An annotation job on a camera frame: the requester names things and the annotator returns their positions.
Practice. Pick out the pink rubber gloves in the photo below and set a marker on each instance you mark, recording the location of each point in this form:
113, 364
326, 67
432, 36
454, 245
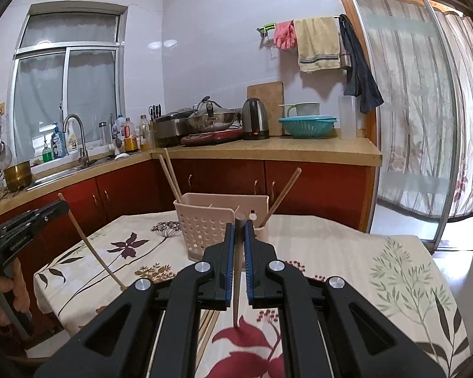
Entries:
284, 37

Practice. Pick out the green liquid bottle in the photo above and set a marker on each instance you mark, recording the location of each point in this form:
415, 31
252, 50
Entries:
46, 153

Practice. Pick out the grey mug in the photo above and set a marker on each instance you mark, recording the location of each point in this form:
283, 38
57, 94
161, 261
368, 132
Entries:
305, 109

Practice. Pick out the white spray bottle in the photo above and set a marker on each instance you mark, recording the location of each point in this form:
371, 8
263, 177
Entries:
71, 139

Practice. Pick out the floral tablecloth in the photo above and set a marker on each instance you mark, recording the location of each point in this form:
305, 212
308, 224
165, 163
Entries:
339, 252

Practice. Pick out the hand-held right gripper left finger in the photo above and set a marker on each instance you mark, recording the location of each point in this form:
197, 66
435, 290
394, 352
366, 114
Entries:
230, 260

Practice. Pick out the knife block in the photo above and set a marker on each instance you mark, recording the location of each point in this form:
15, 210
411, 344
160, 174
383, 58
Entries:
154, 134

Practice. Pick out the light wooden chopstick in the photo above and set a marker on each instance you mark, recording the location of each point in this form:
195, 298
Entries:
169, 179
90, 244
284, 195
173, 173
236, 291

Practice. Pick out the teal plastic colander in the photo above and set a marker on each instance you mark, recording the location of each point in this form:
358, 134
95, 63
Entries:
307, 128

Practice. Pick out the black steel electric kettle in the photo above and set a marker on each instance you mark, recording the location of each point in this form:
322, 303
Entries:
256, 120

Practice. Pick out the blue dish soap bottle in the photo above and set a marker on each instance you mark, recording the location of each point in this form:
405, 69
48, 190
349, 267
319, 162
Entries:
57, 143

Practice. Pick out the hanging metal strainer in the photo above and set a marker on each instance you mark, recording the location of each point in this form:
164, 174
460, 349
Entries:
2, 150

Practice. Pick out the sheer patterned curtain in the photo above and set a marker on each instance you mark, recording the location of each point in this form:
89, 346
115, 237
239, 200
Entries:
410, 106

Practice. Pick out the beige towel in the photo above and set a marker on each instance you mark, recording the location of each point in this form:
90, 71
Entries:
317, 43

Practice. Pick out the pile of wooden chopsticks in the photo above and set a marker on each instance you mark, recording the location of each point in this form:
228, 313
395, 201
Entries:
209, 327

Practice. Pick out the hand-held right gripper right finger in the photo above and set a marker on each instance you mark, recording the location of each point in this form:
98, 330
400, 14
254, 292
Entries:
249, 260

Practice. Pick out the steel wok with lid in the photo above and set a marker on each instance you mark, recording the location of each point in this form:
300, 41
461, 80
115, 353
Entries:
213, 120

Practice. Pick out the wooden cutting board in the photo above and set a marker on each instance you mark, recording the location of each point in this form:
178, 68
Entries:
266, 90

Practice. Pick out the red kitchen cabinets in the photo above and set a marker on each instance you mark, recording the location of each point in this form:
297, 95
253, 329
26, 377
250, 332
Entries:
319, 189

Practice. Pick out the pink perforated utensil holder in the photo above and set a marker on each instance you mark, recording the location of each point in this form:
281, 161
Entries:
197, 228

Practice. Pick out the green clip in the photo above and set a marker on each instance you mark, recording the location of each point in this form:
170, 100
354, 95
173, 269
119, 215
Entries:
270, 27

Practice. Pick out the small hanging steel cup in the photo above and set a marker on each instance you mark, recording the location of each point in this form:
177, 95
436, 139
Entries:
345, 59

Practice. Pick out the translucent plastic container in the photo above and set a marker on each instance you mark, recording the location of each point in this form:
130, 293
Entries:
347, 120

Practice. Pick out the beige kitchen countertop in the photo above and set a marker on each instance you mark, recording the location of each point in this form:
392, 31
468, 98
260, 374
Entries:
299, 147

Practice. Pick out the person's left hand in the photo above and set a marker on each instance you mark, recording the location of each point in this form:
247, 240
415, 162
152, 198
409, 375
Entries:
19, 283

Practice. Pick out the yellow oil bottle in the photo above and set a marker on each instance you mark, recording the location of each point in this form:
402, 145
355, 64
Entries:
144, 134

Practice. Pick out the aluminium frame window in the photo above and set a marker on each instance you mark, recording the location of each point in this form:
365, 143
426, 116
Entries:
90, 86

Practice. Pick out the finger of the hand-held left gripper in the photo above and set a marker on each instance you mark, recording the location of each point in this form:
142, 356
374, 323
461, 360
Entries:
27, 226
57, 206

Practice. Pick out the clear glass jar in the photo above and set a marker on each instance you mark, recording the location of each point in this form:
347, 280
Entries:
103, 136

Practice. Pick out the steel sink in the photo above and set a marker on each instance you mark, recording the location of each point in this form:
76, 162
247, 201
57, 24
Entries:
63, 173

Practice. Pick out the dark hanging cloth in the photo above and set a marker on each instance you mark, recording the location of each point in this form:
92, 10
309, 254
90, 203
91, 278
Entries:
358, 71

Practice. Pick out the sliding glass door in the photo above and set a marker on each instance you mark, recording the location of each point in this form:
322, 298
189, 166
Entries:
454, 134

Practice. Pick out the brass pot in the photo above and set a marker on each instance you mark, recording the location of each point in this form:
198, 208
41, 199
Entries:
17, 177

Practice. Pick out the steel kitchen faucet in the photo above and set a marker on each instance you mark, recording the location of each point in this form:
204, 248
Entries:
82, 149

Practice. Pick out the red induction cooker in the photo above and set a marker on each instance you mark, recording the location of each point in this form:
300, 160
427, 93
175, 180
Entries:
213, 138

